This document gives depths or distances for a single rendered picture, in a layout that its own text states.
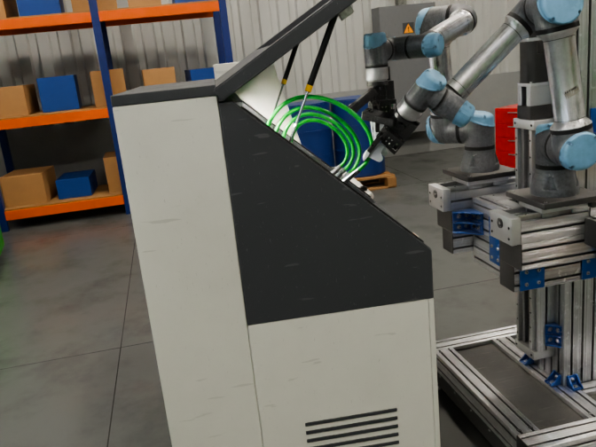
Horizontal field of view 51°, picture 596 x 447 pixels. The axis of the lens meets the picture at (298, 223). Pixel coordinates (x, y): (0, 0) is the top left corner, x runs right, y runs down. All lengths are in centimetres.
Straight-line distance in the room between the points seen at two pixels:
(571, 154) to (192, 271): 115
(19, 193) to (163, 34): 271
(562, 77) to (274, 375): 122
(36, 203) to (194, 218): 584
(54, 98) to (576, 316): 607
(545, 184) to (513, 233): 19
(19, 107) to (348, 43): 431
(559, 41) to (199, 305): 127
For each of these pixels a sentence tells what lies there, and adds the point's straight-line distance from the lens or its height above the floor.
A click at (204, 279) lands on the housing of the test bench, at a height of 95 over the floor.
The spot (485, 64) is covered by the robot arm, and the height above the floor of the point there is 147.
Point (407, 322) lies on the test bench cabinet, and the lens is 197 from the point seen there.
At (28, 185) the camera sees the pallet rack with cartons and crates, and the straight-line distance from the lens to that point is 753.
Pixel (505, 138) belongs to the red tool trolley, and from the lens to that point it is 641.
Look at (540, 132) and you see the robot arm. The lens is 212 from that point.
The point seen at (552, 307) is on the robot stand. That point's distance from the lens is 256.
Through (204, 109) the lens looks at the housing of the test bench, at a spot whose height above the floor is 144.
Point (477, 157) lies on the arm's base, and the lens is 254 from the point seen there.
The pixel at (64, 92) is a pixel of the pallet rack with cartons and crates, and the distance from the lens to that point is 743.
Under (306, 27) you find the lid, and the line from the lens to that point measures 172.
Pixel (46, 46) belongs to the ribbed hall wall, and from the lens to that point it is 857.
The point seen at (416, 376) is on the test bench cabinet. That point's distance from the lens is 207.
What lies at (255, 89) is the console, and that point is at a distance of 243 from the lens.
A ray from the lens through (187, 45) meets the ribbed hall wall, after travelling 848.
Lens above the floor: 155
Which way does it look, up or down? 15 degrees down
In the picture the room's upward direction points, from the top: 6 degrees counter-clockwise
